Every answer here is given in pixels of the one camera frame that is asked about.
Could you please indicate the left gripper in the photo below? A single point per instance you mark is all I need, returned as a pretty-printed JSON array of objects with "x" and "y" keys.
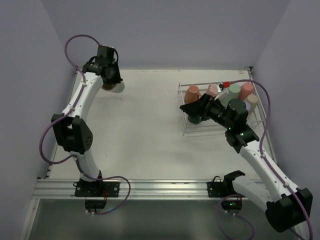
[{"x": 116, "y": 75}]

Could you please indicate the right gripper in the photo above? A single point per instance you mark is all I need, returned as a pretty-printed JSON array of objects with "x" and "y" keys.
[{"x": 203, "y": 105}]

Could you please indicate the orange mug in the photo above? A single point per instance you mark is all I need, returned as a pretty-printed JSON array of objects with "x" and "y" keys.
[{"x": 192, "y": 94}]

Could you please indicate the dark green mug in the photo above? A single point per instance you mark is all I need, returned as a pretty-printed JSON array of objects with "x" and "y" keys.
[{"x": 196, "y": 120}]

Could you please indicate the cream and mint floral mug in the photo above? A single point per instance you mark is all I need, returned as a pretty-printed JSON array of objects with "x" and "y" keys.
[{"x": 114, "y": 88}]

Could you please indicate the pink mug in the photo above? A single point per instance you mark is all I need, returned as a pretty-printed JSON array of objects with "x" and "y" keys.
[{"x": 213, "y": 90}]

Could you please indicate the lavender cup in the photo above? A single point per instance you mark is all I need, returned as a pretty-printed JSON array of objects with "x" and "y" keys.
[{"x": 247, "y": 106}]

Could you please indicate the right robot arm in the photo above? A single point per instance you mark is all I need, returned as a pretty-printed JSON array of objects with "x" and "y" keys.
[{"x": 285, "y": 204}]

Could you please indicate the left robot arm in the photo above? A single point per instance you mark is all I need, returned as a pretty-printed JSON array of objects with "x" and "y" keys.
[{"x": 70, "y": 127}]

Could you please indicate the light green cup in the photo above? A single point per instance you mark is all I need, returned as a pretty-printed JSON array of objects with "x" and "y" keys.
[{"x": 232, "y": 93}]

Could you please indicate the coral pink cup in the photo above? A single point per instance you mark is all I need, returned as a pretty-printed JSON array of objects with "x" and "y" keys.
[{"x": 246, "y": 89}]

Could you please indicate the beige cup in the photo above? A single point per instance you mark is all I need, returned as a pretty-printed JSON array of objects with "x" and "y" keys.
[{"x": 253, "y": 100}]

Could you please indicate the right black control box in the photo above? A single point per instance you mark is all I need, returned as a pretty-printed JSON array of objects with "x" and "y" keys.
[{"x": 232, "y": 205}]

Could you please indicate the black control box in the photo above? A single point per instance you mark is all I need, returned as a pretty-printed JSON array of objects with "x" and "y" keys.
[
  {"x": 232, "y": 205},
  {"x": 94, "y": 205}
]

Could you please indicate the left black control box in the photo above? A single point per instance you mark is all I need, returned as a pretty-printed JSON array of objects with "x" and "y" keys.
[{"x": 94, "y": 205}]

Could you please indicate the clear wire dish rack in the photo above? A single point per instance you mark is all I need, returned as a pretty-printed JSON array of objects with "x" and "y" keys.
[{"x": 233, "y": 116}]

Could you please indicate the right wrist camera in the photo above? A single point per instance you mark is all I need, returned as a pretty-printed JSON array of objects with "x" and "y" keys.
[{"x": 222, "y": 88}]

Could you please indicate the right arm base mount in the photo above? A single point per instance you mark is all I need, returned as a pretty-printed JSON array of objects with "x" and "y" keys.
[{"x": 223, "y": 187}]

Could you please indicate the aluminium mounting rail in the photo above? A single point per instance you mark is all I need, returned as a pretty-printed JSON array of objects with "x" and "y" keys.
[{"x": 62, "y": 189}]

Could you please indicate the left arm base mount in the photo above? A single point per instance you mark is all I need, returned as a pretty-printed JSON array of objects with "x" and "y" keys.
[{"x": 96, "y": 189}]

